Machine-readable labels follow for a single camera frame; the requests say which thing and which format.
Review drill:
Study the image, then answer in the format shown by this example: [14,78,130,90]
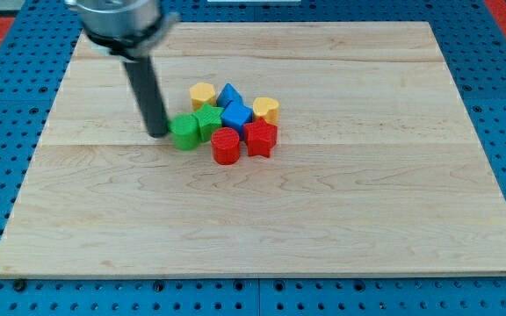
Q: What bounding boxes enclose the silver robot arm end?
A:
[65,0,180,62]

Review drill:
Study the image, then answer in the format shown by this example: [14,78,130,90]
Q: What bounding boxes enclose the red star block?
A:
[243,118,278,158]

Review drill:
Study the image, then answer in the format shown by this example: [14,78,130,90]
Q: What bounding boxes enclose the green star block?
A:
[192,103,224,142]

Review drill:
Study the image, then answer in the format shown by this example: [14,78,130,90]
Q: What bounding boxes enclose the red cylinder block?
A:
[211,127,241,165]

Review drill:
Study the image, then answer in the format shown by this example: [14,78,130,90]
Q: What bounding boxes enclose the light wooden board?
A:
[0,22,506,279]

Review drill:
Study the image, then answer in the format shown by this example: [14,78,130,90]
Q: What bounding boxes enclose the blue cube block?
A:
[220,101,253,140]

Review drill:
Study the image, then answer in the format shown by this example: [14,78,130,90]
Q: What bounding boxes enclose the yellow heart block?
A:
[252,97,280,125]

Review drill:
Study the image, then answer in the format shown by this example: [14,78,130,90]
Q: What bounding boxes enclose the blue triangular block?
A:
[216,83,243,108]

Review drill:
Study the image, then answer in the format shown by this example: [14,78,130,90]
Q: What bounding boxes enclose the green cylinder block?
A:
[170,114,200,151]

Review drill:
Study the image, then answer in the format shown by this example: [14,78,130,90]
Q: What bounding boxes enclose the yellow hexagon block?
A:
[189,83,217,111]

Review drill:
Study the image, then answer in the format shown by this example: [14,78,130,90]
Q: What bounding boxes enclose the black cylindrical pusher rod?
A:
[123,56,169,138]

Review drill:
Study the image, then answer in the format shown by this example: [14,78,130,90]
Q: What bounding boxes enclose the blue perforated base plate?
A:
[0,0,506,315]

